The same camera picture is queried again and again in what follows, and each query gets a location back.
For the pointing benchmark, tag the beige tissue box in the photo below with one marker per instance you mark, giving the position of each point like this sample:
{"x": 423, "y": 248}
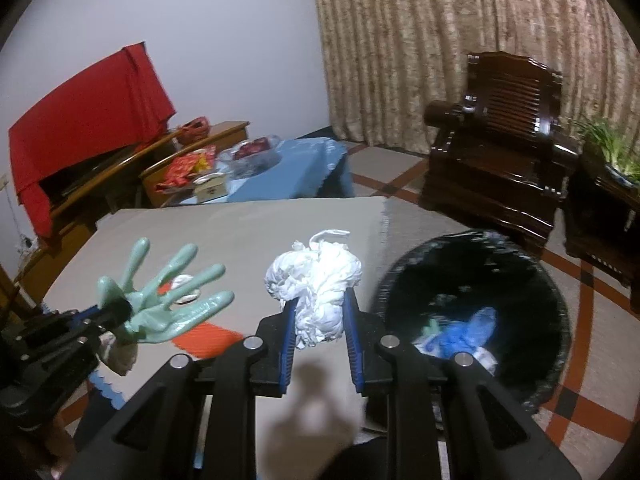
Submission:
{"x": 210, "y": 187}

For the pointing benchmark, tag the green rubber glove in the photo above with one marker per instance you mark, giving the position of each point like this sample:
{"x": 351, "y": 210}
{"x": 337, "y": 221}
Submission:
{"x": 153, "y": 319}

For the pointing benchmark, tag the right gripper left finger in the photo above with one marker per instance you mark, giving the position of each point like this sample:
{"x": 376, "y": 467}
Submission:
{"x": 271, "y": 374}

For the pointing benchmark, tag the person left hand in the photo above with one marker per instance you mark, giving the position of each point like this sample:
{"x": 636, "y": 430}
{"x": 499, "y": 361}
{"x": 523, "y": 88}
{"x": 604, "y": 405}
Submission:
{"x": 55, "y": 449}

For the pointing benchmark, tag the dark wooden side table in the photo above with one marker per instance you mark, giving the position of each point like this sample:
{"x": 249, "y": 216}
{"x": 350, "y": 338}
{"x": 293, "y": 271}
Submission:
{"x": 601, "y": 219}

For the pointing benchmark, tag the blue plastic bag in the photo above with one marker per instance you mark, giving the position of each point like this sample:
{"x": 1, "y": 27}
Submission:
{"x": 465, "y": 336}

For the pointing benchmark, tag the orange red plastic bag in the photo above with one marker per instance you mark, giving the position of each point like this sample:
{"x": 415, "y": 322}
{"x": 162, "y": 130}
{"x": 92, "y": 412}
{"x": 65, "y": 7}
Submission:
{"x": 207, "y": 340}

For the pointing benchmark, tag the blue table cloth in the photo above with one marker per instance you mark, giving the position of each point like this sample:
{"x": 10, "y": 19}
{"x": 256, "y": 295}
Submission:
{"x": 308, "y": 168}

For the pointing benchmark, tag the paper trash in bin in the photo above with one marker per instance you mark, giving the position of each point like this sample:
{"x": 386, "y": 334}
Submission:
{"x": 431, "y": 347}

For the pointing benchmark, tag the dark wooden armchair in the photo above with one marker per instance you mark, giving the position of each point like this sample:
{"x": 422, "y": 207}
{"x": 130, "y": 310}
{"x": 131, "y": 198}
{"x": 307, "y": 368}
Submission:
{"x": 501, "y": 157}

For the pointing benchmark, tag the green glove in bin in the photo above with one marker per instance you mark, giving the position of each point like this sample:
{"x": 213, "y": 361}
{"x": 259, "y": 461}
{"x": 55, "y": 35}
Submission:
{"x": 432, "y": 328}

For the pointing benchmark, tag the white tissue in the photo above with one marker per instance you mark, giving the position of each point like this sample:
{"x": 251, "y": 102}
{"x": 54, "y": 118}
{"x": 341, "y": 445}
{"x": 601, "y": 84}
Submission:
{"x": 119, "y": 356}

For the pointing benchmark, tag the black lined trash bin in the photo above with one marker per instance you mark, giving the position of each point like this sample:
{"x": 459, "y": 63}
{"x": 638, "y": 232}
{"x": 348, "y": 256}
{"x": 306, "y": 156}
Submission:
{"x": 478, "y": 292}

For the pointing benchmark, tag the red bag on cabinet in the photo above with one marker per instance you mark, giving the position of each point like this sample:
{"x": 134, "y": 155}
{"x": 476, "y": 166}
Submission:
{"x": 193, "y": 131}

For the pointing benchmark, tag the red snack bag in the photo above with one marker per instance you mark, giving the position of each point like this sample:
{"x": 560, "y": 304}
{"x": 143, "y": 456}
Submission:
{"x": 184, "y": 169}

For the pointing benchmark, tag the glass fruit bowl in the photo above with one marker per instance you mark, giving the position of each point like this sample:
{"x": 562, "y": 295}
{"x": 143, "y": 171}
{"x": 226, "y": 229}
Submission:
{"x": 250, "y": 157}

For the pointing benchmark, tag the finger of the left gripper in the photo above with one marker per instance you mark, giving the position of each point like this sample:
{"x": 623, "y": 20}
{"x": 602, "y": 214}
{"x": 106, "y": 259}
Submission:
{"x": 85, "y": 316}
{"x": 112, "y": 316}

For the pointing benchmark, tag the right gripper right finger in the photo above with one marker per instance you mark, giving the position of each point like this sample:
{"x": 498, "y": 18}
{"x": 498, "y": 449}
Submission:
{"x": 372, "y": 375}

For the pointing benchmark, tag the grey table cloth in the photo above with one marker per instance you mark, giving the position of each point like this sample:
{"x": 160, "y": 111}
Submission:
{"x": 321, "y": 413}

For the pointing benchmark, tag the green potted plant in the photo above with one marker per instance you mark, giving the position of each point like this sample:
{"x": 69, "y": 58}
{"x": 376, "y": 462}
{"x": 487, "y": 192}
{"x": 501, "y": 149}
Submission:
{"x": 617, "y": 152}

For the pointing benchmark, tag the red cloth cover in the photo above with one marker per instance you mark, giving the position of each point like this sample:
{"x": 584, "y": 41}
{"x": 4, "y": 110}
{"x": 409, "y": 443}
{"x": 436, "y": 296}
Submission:
{"x": 116, "y": 102}

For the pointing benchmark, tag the beige patterned curtain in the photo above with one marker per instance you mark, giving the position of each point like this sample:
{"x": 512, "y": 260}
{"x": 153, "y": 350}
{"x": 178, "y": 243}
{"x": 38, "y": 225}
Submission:
{"x": 385, "y": 60}

